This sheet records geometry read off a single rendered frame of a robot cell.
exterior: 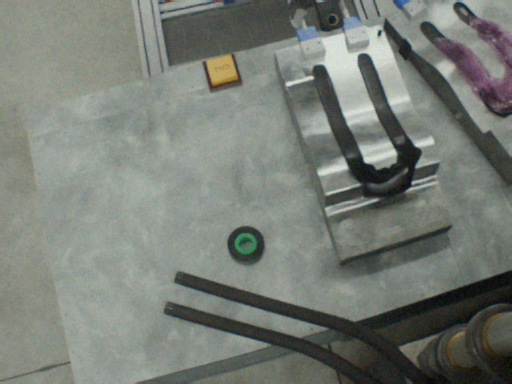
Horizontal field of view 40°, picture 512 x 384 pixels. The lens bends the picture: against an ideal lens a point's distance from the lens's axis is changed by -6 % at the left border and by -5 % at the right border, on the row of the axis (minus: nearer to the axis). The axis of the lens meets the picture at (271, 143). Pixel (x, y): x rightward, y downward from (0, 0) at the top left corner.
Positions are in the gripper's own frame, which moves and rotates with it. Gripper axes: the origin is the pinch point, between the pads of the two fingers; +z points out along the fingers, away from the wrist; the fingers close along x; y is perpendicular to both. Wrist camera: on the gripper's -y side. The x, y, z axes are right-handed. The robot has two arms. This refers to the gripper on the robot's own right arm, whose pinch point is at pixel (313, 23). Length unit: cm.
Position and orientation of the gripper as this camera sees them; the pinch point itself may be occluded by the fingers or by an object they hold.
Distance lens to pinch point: 158.6
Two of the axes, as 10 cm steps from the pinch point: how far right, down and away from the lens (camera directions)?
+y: -2.8, -8.9, 3.5
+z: 0.2, 3.6, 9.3
